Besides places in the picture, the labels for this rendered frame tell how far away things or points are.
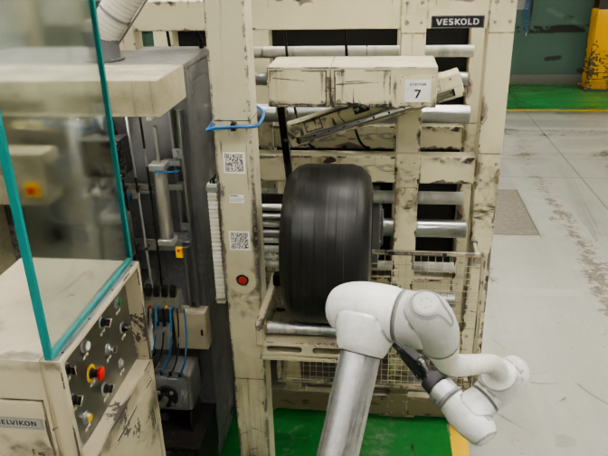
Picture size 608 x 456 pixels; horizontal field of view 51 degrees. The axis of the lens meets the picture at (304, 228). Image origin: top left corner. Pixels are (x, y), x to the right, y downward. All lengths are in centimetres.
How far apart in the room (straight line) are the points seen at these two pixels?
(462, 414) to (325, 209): 75
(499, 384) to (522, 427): 145
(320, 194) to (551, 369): 214
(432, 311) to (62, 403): 94
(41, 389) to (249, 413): 115
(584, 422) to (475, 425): 161
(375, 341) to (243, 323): 99
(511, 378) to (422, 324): 59
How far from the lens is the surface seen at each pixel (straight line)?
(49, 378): 174
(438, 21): 263
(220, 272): 239
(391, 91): 235
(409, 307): 150
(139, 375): 223
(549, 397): 368
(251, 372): 259
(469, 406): 203
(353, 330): 157
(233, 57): 212
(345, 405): 159
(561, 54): 1151
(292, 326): 236
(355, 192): 213
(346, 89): 235
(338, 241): 206
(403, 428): 334
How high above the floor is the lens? 218
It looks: 24 degrees down
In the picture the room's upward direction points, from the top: 1 degrees counter-clockwise
